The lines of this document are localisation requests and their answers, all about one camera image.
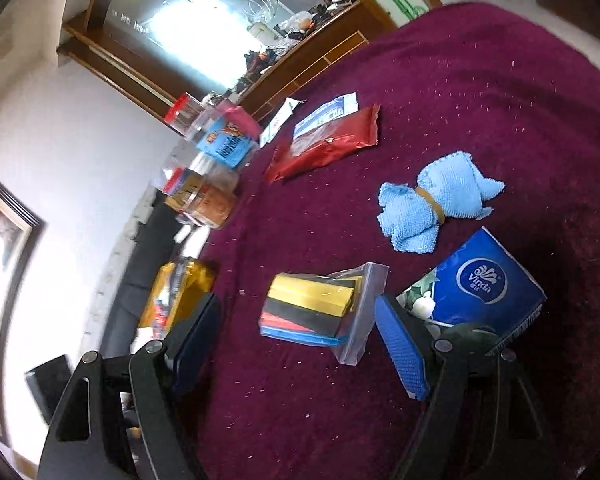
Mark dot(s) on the clear jar with red lid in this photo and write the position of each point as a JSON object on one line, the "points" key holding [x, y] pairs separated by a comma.
{"points": [[182, 112]]}

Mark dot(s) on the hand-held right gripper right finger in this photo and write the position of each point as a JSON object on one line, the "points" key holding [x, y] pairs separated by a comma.
{"points": [[400, 345]]}

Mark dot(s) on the small white sachet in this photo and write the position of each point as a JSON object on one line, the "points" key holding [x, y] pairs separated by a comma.
{"points": [[275, 127]]}

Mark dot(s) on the blue label jar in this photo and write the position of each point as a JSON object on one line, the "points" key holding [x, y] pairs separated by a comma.
{"points": [[227, 145]]}

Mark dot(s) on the blue tissue pack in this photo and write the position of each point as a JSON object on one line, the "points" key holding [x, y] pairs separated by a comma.
{"points": [[485, 285]]}

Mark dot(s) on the gold packet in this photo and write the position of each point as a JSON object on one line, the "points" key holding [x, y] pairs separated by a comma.
{"points": [[180, 290]]}

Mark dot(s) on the black sofa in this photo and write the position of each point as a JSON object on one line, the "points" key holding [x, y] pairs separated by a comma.
{"points": [[145, 260]]}

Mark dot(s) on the blue towel with rubber band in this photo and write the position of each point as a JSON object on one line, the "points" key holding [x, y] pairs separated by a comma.
{"points": [[445, 185]]}

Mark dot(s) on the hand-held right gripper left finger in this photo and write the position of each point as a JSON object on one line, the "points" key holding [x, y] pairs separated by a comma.
{"points": [[200, 345]]}

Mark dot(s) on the framed wall picture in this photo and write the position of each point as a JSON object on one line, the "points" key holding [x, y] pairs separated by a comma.
{"points": [[5, 260]]}

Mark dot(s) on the red foil packet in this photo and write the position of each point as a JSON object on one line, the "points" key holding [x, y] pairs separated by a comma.
{"points": [[330, 145]]}

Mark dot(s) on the black flat device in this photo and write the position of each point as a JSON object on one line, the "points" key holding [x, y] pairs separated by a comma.
{"points": [[50, 385]]}

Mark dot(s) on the wooden cabinet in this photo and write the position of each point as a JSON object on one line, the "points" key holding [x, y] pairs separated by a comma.
{"points": [[330, 55]]}

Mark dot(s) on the blue white packet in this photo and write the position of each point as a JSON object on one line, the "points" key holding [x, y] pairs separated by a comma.
{"points": [[330, 110]]}

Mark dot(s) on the zip bag of coloured sponges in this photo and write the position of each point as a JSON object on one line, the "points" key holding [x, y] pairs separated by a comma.
{"points": [[305, 305]]}

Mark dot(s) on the amber jar with red lid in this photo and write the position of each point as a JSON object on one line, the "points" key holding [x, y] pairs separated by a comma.
{"points": [[205, 200]]}

